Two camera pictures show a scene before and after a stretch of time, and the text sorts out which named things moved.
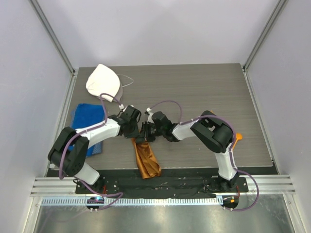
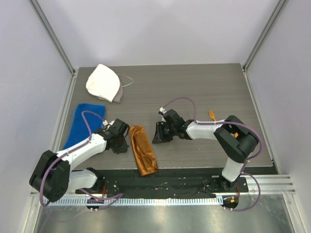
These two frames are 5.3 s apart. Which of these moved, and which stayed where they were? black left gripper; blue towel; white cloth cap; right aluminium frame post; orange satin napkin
Moved: orange satin napkin; black left gripper
Stayed: white cloth cap; blue towel; right aluminium frame post
